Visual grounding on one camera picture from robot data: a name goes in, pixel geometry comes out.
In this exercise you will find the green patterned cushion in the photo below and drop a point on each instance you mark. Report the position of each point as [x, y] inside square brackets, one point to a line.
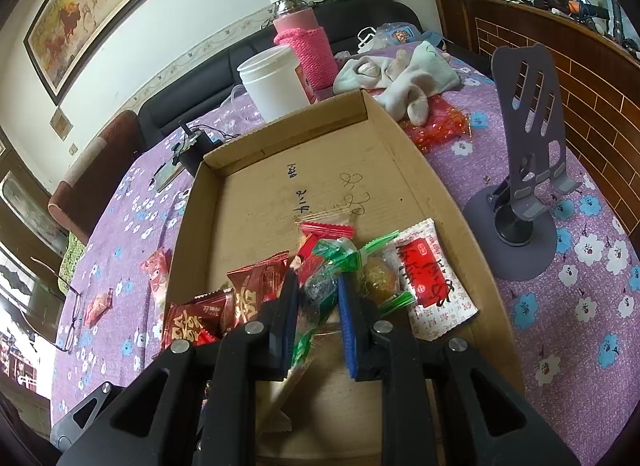
[72, 261]

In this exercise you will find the small red candy packet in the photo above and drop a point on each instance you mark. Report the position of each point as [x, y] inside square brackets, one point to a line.
[97, 308]

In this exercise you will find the black cup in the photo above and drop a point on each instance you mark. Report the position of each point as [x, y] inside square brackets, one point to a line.
[197, 155]

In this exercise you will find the pale green sock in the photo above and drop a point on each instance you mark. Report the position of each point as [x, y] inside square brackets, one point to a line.
[430, 65]

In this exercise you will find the brown chair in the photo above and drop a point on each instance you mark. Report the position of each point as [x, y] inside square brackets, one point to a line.
[95, 170]

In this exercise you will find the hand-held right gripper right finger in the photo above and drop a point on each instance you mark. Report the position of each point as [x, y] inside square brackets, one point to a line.
[346, 331]

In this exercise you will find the small wall plaque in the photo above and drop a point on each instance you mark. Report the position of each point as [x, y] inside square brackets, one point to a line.
[61, 123]

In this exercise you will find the pink red long snack packet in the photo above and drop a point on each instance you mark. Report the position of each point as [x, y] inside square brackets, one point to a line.
[159, 276]

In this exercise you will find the pink sleeved thermos bottle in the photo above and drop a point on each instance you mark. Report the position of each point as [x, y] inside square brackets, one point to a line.
[305, 45]

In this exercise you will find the framed horse painting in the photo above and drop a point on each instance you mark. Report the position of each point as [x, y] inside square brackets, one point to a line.
[100, 10]

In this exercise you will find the cardboard box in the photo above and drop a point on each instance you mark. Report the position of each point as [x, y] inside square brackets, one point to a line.
[260, 206]

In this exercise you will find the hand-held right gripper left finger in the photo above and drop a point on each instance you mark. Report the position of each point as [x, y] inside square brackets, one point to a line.
[290, 321]

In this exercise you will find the white sock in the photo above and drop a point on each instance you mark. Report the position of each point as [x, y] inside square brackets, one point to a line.
[357, 73]
[407, 103]

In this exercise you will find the wooden brick pattern cabinet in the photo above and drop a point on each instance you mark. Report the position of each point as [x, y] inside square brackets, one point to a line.
[575, 90]

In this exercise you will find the wooden display cabinet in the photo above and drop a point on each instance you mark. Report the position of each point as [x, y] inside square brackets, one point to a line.
[25, 206]

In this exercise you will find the white packet with red label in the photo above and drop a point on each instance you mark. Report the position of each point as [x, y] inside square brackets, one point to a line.
[430, 276]

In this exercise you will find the eyeglasses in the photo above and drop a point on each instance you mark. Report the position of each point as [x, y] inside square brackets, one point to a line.
[70, 326]

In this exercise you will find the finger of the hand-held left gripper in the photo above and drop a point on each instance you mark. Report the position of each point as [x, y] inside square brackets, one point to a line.
[67, 433]

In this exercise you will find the purple floral tablecloth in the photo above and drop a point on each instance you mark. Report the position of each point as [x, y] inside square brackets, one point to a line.
[500, 175]

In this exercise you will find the red mesh bag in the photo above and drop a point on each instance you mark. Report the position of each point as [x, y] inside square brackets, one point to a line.
[440, 125]

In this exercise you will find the green clear candy packet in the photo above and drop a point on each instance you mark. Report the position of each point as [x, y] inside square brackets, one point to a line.
[320, 291]

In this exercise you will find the yellow cake packet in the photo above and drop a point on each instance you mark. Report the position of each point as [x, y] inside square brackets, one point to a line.
[275, 406]

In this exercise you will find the clear plastic cup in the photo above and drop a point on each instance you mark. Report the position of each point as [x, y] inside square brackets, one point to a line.
[245, 113]

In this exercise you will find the dark red snack packet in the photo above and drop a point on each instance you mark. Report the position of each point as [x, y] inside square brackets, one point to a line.
[255, 286]

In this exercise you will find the white plastic jar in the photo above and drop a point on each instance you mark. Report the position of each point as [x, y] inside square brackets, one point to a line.
[272, 85]

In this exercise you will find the black sofa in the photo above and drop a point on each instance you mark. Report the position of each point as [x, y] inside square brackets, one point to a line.
[200, 80]

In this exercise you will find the wall switch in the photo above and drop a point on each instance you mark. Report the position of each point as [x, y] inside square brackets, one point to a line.
[73, 149]

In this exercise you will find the blue snack bag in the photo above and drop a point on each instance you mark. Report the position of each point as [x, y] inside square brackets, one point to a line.
[397, 35]

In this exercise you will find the green edged round cake packet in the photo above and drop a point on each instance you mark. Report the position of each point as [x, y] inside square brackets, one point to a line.
[380, 276]

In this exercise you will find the red packet with yellow print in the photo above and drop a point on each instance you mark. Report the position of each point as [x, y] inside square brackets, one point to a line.
[195, 321]

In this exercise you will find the red edged clear candy packet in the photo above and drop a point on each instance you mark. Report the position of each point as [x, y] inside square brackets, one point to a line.
[320, 231]

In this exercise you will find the yellow blue notebook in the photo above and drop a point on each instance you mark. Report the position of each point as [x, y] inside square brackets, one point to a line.
[170, 176]

